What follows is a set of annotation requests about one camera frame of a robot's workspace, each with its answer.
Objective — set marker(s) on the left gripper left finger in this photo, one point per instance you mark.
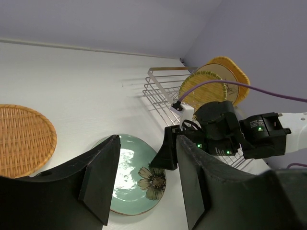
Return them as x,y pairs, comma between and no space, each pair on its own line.
75,195

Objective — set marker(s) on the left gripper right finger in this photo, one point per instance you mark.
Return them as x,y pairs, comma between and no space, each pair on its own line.
220,197

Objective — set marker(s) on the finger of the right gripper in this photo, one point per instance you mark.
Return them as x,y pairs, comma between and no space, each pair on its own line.
166,158

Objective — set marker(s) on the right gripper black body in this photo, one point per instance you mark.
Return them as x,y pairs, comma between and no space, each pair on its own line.
216,129

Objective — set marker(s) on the yellow-green woven plate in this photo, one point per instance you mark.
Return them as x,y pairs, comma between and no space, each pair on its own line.
210,92

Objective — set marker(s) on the teal floral plate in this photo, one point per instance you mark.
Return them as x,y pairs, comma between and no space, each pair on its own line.
138,187

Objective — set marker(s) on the orange wicker plate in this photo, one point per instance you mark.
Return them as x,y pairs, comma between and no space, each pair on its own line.
27,140
240,76

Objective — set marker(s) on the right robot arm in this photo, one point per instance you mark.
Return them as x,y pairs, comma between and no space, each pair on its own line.
272,134

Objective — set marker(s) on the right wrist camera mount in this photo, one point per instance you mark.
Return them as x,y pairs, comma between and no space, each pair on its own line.
184,111

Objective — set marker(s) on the metal wire dish rack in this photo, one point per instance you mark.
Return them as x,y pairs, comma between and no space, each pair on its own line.
162,89

